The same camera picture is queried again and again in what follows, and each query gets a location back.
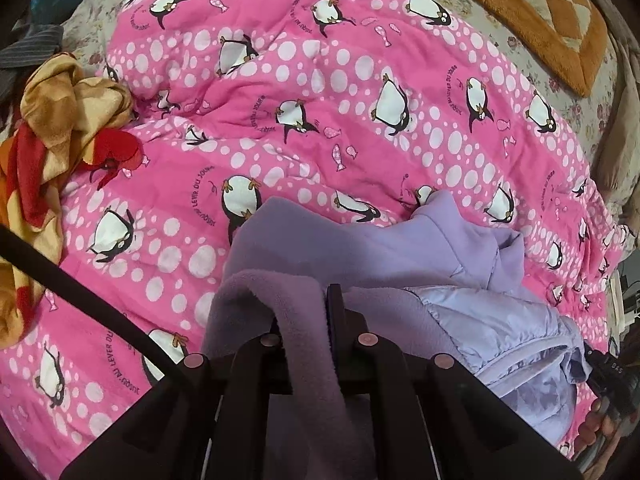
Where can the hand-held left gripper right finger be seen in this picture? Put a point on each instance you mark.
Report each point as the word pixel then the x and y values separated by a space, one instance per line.
pixel 334 310

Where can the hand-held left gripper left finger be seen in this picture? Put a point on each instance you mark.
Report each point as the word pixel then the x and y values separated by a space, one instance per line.
pixel 252 360

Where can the purple fleece jacket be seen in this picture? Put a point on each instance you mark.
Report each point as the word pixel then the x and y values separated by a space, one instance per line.
pixel 400 260

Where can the person's right hand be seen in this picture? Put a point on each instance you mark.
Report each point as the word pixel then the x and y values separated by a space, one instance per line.
pixel 595 422

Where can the beige cloth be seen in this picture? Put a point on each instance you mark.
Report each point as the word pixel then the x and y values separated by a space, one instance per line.
pixel 617 145

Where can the pink penguin print blanket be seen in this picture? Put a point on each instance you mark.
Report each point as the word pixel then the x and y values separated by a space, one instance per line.
pixel 300 60

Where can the floral bed sheet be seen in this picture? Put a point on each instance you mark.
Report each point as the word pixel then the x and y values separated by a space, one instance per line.
pixel 525 90

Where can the yellow orange cartoon towel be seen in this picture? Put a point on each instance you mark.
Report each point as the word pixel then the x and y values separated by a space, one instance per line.
pixel 55 95

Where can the orange checkered mat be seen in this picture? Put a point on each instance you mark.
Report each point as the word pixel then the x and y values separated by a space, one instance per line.
pixel 540 5

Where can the grey striped garment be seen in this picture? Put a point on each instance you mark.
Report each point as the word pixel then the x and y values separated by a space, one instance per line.
pixel 30 45

